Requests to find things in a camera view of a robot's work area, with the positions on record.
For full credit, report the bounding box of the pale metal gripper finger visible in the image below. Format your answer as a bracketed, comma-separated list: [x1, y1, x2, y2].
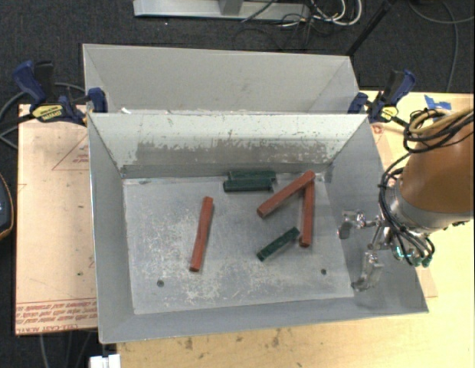
[338, 209, 368, 241]
[351, 251, 385, 293]

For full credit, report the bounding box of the red-brown flat block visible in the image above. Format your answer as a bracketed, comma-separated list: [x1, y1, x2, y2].
[298, 181, 316, 249]
[256, 169, 316, 220]
[188, 195, 215, 273]

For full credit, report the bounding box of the dark green flat block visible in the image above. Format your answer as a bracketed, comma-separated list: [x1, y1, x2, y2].
[227, 169, 278, 184]
[256, 226, 301, 262]
[222, 178, 274, 194]

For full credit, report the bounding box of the grey metal bin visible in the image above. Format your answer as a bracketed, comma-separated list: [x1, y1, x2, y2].
[82, 43, 430, 345]

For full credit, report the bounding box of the brown cardboard board, red print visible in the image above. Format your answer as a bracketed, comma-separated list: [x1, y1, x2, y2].
[15, 103, 440, 337]

